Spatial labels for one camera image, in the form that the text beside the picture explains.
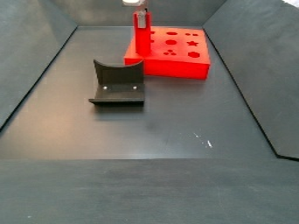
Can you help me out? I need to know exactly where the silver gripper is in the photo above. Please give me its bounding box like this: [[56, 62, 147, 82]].
[[122, 0, 147, 29]]

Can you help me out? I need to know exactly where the red arch block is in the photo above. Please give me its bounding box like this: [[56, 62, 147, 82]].
[[134, 11, 151, 56]]

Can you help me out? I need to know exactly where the red shape sorter board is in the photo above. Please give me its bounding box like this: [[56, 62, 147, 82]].
[[125, 26, 211, 80]]

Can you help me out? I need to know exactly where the black curved holder stand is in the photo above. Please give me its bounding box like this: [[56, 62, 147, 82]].
[[88, 60, 146, 105]]

